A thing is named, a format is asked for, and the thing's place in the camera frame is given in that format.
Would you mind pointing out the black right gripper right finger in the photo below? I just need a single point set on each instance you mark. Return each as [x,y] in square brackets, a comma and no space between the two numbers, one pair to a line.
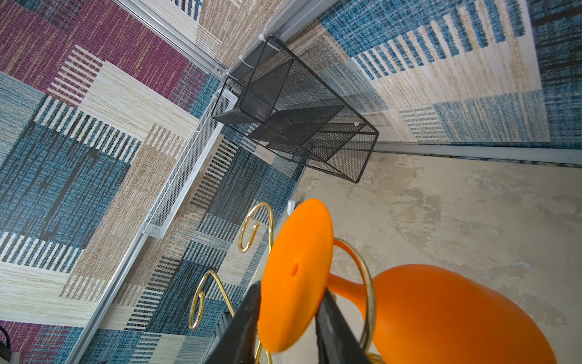
[335,340]

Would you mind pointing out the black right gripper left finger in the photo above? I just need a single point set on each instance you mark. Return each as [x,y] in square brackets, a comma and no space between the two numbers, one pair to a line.
[237,345]

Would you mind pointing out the black mesh shelf unit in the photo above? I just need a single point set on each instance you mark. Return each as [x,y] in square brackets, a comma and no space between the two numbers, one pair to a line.
[283,106]

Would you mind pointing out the orange back wine glass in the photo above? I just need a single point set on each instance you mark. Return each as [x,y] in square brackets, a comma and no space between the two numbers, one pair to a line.
[413,313]

